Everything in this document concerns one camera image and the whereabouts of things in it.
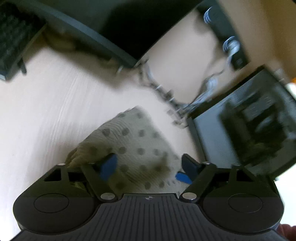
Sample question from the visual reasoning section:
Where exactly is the brown polka dot sweater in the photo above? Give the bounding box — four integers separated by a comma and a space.
65, 107, 188, 196

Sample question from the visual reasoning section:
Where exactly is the white glass-sided computer case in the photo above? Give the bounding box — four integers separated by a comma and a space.
187, 66, 295, 179

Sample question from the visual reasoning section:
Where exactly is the black curved monitor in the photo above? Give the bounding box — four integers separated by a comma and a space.
13, 1, 200, 68

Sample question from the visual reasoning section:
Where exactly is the black keyboard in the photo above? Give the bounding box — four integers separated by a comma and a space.
1, 1, 46, 81

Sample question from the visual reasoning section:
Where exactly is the black cable bundle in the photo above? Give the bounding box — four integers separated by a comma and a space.
115, 59, 190, 129

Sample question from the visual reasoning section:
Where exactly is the black wall power strip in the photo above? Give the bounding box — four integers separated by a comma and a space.
197, 1, 249, 70

